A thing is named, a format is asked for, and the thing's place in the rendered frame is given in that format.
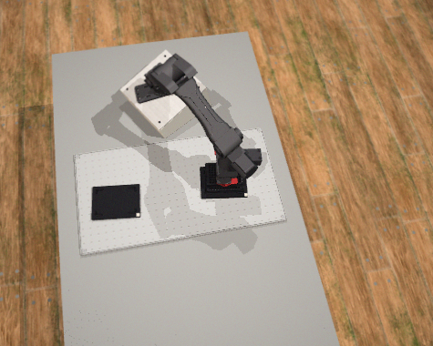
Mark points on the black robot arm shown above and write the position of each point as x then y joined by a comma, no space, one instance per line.
225,139

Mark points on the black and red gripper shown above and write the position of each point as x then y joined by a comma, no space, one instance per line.
223,177

